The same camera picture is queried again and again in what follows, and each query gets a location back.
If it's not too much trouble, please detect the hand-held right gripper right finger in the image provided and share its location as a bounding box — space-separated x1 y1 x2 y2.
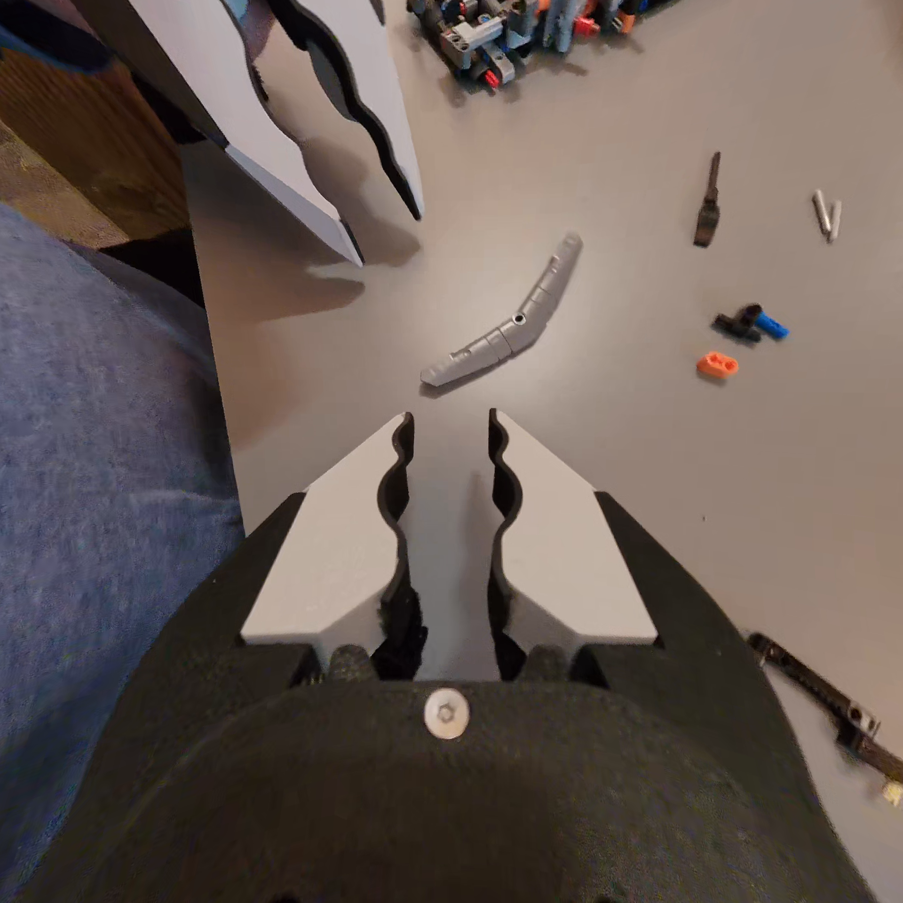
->
487 407 659 653

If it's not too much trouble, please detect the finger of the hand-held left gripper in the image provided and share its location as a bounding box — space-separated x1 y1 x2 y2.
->
268 0 426 223
74 0 365 268

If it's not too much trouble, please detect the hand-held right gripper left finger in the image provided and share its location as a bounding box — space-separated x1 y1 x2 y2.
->
240 411 424 653

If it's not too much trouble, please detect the small black part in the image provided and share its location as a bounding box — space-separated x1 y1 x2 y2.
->
420 233 585 388

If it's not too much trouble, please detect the partly built lego model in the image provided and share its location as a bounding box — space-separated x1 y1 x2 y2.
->
405 0 681 89

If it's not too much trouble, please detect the black lego beam assembly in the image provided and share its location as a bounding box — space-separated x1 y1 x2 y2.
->
746 631 903 808

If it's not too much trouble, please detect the black lego axle piece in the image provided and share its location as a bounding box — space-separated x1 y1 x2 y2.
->
693 150 724 248

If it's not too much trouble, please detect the brown wooden cabinet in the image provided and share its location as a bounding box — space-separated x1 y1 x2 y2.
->
0 46 191 234

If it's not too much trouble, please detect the person's blue clothed body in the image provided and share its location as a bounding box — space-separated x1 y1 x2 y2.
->
0 205 244 903

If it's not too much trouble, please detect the black connector with blue pin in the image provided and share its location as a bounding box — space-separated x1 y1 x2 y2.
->
711 303 791 344

